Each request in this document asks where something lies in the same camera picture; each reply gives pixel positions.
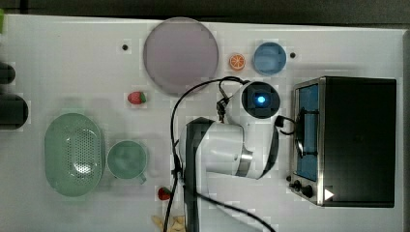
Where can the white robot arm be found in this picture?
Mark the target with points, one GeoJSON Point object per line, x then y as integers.
{"type": "Point", "coordinates": [243, 144]}

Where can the orange slice toy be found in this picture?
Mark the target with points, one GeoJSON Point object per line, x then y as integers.
{"type": "Point", "coordinates": [237, 62]}

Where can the grey round plate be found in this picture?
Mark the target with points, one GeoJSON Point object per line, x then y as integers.
{"type": "Point", "coordinates": [180, 53]}

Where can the red strawberry toy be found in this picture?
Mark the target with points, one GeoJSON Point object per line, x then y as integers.
{"type": "Point", "coordinates": [136, 97]}
{"type": "Point", "coordinates": [163, 193]}

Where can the blue bowl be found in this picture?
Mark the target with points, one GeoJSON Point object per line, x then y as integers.
{"type": "Point", "coordinates": [269, 58]}

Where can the green cup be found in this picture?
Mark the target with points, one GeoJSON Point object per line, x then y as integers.
{"type": "Point", "coordinates": [128, 159]}

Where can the beige food toy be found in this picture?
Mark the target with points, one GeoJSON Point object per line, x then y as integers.
{"type": "Point", "coordinates": [176, 224]}

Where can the silver toaster oven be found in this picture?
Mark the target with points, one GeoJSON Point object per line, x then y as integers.
{"type": "Point", "coordinates": [343, 151]}

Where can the black cylinder object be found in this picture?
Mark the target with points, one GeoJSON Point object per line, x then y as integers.
{"type": "Point", "coordinates": [14, 112]}
{"type": "Point", "coordinates": [7, 73]}

